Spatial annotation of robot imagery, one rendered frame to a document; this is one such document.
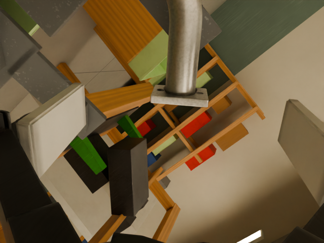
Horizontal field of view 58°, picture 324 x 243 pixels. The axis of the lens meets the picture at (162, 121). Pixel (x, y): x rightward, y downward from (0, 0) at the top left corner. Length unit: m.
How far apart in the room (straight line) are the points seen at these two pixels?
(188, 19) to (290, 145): 0.14
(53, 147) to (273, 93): 6.09
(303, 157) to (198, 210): 6.87
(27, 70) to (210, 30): 0.22
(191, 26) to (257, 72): 5.90
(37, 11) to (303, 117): 0.28
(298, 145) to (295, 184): 6.53
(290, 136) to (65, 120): 0.13
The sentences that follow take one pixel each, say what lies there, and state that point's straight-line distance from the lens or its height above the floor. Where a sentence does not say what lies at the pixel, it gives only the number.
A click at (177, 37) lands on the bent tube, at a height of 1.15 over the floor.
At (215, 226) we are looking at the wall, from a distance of 7.16.
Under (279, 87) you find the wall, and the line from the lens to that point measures 6.20.
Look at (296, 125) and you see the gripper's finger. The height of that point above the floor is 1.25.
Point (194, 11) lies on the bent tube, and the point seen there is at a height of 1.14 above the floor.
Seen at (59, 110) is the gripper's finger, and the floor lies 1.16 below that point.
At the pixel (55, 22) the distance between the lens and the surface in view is 0.35.
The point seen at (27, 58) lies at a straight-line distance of 0.39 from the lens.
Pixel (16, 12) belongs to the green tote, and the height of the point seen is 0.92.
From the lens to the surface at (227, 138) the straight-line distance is 5.80.
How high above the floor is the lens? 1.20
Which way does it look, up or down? 1 degrees down
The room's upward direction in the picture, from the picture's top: 142 degrees clockwise
